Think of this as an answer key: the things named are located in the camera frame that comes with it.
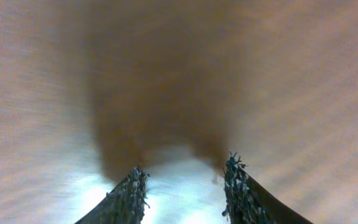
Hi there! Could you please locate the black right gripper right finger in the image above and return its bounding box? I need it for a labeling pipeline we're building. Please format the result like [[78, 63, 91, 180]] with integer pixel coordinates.
[[222, 153, 312, 224]]

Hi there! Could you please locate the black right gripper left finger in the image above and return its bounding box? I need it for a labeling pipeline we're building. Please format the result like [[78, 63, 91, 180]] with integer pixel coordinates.
[[75, 167, 150, 224]]

